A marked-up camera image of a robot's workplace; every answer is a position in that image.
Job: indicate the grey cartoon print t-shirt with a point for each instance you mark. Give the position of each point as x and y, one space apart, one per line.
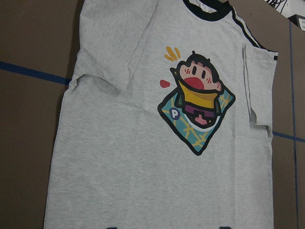
167 121

